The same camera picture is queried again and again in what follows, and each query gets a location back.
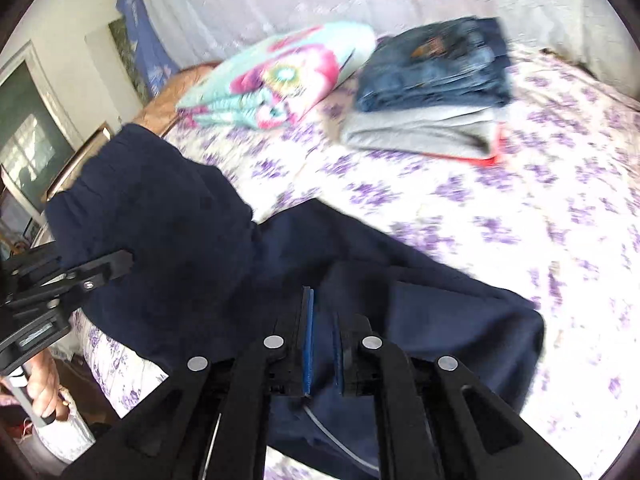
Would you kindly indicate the blue patterned cloth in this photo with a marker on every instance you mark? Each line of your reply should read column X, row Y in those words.
column 145, row 35

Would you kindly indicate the white bag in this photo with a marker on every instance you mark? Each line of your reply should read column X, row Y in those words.
column 65, row 435

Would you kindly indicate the folded grey garment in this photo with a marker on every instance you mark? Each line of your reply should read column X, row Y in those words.
column 415, row 132

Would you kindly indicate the purple floral bed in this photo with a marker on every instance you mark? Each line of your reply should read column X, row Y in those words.
column 500, row 235

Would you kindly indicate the orange brown pillow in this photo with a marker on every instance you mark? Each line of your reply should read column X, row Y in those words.
column 170, row 95

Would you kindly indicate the folded blue jeans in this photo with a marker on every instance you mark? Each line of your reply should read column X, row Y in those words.
column 435, row 65

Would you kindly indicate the folded red garment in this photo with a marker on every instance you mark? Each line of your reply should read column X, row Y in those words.
column 495, row 152

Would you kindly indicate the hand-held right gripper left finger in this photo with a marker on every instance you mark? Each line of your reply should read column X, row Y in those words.
column 307, row 345

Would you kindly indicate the white framed glass door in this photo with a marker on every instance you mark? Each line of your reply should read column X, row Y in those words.
column 30, row 130

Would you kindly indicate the green picture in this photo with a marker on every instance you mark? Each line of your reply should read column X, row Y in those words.
column 127, row 60

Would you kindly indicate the folded teal pink floral quilt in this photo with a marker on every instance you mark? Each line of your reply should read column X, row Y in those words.
column 280, row 75

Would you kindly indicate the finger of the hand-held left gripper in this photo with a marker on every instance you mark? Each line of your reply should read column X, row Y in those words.
column 100, row 270

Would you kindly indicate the person's left hand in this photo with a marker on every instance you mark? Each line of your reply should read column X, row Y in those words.
column 47, row 380

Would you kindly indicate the wooden furniture edge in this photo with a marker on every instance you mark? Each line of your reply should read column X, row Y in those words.
column 80, row 160

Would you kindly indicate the navy blue pants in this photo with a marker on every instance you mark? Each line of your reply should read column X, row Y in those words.
column 210, row 260

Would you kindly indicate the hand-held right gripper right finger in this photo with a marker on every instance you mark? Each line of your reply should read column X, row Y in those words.
column 340, row 355

